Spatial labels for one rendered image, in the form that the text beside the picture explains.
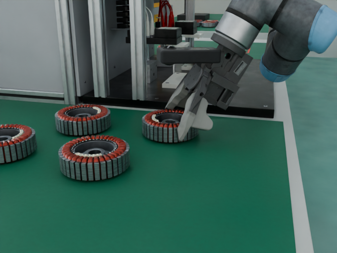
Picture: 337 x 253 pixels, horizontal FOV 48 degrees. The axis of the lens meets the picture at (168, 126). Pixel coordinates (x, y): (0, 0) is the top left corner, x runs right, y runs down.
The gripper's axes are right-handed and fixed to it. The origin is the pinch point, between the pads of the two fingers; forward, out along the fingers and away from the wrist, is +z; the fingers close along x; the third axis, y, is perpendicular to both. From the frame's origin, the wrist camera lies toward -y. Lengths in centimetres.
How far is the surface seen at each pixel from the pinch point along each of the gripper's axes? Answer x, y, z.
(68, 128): 1.7, -16.9, 9.5
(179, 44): 32.4, 2.0, -14.4
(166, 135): -5.4, -1.2, 0.5
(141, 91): 18.0, -4.2, -0.7
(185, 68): 51, 12, -8
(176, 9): 570, 104, -52
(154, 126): -3.6, -3.6, 0.3
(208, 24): 208, 58, -35
